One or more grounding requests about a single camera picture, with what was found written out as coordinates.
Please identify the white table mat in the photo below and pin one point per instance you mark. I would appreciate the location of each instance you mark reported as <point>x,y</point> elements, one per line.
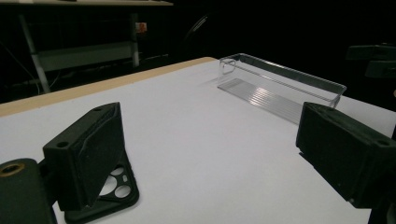
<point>202,140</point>

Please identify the clear plastic box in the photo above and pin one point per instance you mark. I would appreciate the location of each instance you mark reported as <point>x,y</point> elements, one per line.
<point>264,93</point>

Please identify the desk with white legs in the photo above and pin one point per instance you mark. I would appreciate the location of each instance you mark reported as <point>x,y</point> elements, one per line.
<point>84,56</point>

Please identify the small red white sticker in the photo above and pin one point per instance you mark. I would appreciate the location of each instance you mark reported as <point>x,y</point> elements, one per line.
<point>141,27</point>

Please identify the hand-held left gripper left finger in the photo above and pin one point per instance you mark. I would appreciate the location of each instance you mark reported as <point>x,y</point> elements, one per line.
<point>84,155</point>

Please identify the black smartphone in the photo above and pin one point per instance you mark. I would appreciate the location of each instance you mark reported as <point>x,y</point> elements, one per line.
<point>107,207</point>

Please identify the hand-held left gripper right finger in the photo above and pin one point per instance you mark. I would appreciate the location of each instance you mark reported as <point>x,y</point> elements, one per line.
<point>342,149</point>

